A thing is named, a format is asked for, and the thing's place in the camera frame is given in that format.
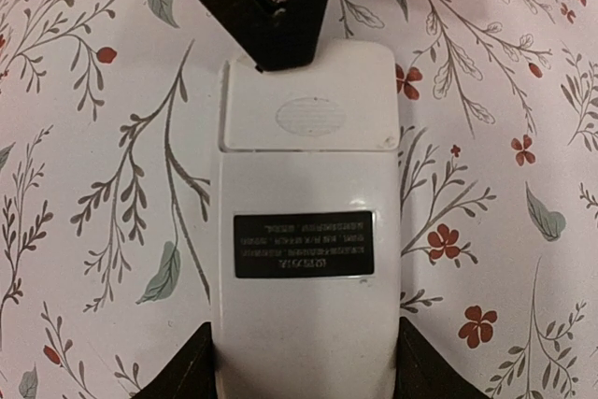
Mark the white battery cover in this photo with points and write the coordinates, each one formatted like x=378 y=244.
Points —
x=344 y=101

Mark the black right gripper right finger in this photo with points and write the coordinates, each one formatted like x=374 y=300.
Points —
x=422 y=372

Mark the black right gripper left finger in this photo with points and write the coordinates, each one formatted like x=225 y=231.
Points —
x=190 y=374

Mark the white remote control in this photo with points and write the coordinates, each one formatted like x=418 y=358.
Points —
x=306 y=272

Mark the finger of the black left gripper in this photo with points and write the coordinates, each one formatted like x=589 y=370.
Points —
x=275 y=35

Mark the floral patterned table mat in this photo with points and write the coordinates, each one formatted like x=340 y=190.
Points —
x=104 y=122

